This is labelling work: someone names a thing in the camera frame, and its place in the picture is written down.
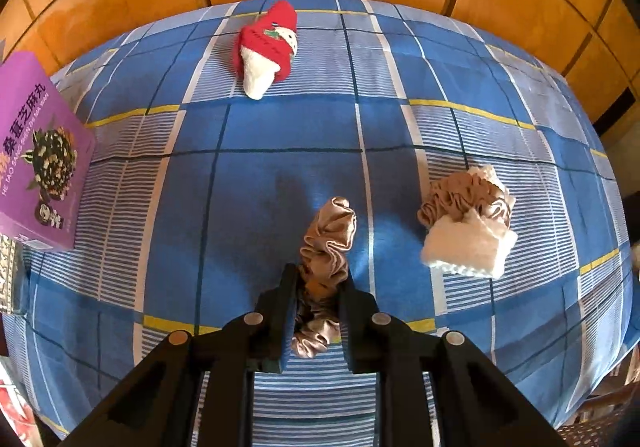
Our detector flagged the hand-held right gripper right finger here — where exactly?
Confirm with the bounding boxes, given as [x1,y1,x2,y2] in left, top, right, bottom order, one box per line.
[339,272,568,447]

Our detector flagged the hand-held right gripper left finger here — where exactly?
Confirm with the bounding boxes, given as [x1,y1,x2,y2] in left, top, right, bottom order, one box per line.
[59,263,301,447]

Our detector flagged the brown satin scrunchie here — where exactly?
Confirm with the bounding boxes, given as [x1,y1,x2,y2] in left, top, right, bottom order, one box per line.
[290,197,359,359]

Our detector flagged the white knit cloth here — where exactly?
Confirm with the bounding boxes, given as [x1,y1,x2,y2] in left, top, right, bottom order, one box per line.
[420,164,519,280]

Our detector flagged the brown ruffled scrunchie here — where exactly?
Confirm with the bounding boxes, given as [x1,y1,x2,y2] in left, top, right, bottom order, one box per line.
[417,171,511,231]

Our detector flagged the blue plaid bed sheet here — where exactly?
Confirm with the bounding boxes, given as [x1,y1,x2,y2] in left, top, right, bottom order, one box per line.
[0,0,632,447]

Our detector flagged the wicker basket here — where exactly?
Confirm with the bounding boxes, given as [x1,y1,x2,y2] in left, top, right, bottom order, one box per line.
[557,367,640,447]

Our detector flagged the red christmas sock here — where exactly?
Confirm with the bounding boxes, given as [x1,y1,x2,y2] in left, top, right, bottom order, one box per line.
[235,1,300,100]

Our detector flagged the patterned cloth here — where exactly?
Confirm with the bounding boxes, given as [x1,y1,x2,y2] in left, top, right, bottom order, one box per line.
[0,232,32,315]

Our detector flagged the red and white packet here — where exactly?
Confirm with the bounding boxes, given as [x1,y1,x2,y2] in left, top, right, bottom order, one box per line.
[0,357,45,447]

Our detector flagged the purple food box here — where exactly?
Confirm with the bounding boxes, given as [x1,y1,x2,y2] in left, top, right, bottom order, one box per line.
[0,51,97,253]

